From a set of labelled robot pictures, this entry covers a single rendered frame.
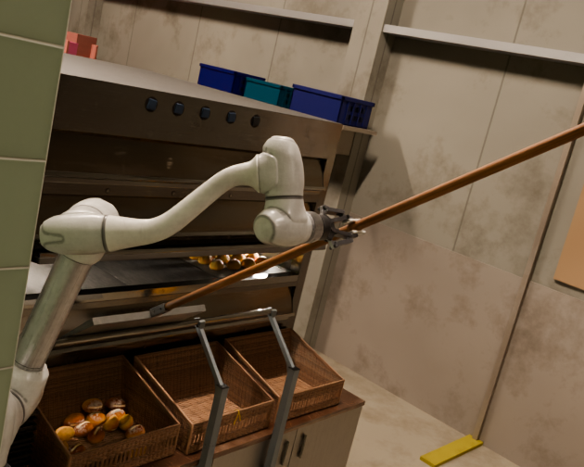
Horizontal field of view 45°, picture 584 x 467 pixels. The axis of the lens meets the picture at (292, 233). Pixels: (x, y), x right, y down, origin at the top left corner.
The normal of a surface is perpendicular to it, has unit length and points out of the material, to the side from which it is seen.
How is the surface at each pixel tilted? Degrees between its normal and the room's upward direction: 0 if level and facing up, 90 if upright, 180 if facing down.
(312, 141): 90
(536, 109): 90
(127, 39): 90
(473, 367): 90
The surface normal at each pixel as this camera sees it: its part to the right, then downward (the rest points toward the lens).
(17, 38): 0.73, 0.31
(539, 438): -0.67, 0.00
